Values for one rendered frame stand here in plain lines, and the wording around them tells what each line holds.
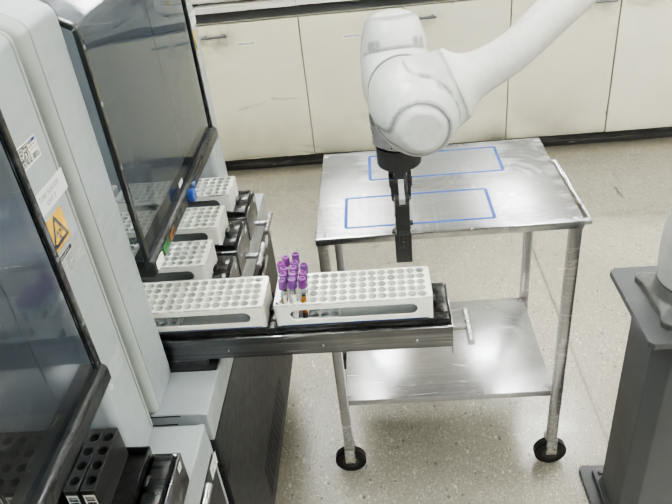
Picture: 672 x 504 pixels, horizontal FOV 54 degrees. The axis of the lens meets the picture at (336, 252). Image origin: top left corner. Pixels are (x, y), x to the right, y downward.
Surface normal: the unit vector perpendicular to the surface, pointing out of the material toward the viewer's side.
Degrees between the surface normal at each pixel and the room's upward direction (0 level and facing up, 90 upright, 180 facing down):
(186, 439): 0
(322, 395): 0
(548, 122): 90
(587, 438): 0
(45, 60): 90
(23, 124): 90
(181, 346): 90
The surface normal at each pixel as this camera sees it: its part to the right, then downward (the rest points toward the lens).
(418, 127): -0.05, 0.61
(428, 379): -0.10, -0.83
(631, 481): -0.73, 0.44
